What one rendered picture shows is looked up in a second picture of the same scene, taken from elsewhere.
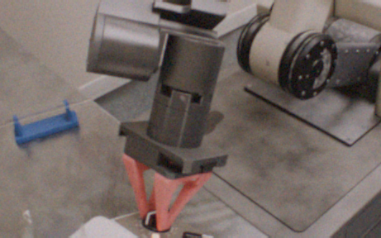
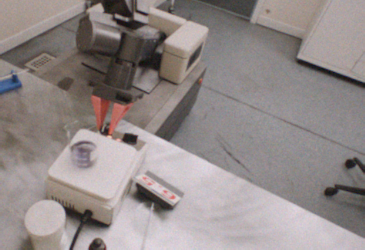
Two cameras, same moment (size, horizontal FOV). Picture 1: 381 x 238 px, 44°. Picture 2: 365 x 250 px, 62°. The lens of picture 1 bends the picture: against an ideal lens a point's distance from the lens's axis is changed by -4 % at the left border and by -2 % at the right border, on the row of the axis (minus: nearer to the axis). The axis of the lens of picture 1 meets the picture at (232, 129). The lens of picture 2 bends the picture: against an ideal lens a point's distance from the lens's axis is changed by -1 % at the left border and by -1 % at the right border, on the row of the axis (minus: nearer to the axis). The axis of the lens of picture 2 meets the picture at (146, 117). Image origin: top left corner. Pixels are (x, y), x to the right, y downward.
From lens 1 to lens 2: 24 cm
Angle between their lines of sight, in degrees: 22
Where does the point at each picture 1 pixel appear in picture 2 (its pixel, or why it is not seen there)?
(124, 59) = (105, 45)
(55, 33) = not seen: outside the picture
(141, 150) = (105, 92)
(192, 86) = (133, 58)
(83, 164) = (36, 107)
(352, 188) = (154, 115)
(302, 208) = not seen: hidden behind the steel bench
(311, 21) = not seen: hidden behind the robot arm
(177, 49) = (126, 40)
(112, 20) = (98, 23)
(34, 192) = (11, 126)
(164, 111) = (118, 72)
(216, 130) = (70, 88)
